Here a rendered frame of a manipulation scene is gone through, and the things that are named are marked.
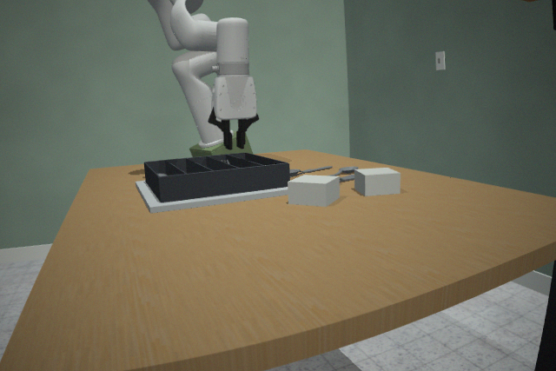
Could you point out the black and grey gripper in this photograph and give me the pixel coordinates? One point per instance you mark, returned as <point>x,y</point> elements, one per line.
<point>233,99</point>

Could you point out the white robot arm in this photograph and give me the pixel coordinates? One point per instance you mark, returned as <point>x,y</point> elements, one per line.
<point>229,38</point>

